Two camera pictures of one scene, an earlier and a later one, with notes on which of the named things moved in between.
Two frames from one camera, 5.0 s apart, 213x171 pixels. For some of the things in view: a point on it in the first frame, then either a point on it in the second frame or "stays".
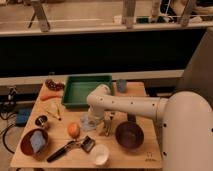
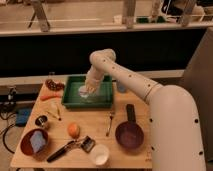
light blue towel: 86,123 → 82,91
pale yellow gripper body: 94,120 → 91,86
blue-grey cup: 121,85 stays
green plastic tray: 77,89 stays
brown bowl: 27,148 stays
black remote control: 131,118 stays
